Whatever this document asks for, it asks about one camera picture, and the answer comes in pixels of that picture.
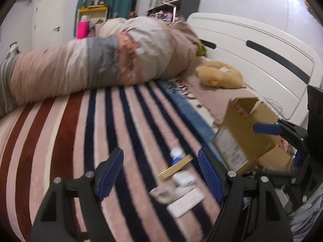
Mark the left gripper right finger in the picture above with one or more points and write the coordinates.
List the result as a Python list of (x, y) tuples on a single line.
[(250, 209)]

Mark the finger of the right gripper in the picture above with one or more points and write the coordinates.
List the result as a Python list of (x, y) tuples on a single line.
[(269, 129)]

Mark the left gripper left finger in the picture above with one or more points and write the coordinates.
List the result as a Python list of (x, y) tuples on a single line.
[(71, 209)]

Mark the white box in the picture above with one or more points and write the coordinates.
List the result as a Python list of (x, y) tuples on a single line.
[(185, 203)]

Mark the gold rectangular box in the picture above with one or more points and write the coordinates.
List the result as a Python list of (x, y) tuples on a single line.
[(176, 167)]

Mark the cardboard box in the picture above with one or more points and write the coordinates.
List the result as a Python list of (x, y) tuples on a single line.
[(240, 148)]

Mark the white bed headboard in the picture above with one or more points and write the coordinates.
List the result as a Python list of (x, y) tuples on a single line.
[(276, 65)]

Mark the tan plush toy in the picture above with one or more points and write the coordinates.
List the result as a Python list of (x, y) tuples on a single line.
[(219, 75)]

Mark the rolled pink grey duvet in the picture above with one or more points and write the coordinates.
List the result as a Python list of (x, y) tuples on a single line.
[(141, 49)]

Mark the pink bottle on cabinet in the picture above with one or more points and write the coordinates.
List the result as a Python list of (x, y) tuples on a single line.
[(83, 27)]

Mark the white door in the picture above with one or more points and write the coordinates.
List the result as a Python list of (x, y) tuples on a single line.
[(47, 24)]

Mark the yellow white cabinet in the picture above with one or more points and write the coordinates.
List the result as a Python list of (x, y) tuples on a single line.
[(93, 14)]

